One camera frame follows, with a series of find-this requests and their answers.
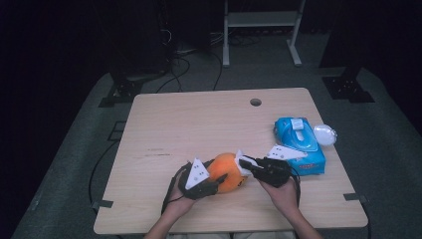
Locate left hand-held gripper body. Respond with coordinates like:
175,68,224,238
178,157,219,200

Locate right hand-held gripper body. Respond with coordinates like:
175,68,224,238
257,144,308,188

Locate orange plush toy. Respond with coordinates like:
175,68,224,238
206,152,249,194

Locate white wet wipe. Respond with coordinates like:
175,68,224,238
234,149,259,177

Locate blue wet wipes pack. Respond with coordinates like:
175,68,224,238
274,117,326,176

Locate person's right hand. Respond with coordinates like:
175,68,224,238
260,178,300,218

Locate person's left hand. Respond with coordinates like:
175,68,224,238
163,184,199,219

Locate white round lid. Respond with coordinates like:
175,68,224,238
313,123,338,147

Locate person's beige trousers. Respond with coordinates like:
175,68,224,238
165,231,297,239

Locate grey tape strip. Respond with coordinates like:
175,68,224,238
342,192,368,204
91,199,114,211

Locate black stand with flat base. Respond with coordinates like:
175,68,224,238
318,0,376,104
98,64,168,109

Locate white metal stand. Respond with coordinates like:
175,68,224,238
222,0,307,68

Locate right hand-held gripper cable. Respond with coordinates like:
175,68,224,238
290,167,303,207

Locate hand-held gripper cable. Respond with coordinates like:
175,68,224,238
161,162,193,215
290,167,303,207

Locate left hand-held gripper cable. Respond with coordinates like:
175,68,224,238
161,162,193,215

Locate thin black floor cable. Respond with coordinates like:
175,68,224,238
212,49,224,92

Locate looped black floor cable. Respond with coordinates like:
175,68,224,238
155,56,192,95

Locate black floor tape frame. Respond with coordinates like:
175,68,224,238
107,120,127,142

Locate long black floor cable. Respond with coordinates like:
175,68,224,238
88,140,119,213

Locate tangle of floor cables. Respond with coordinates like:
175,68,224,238
210,31,263,48

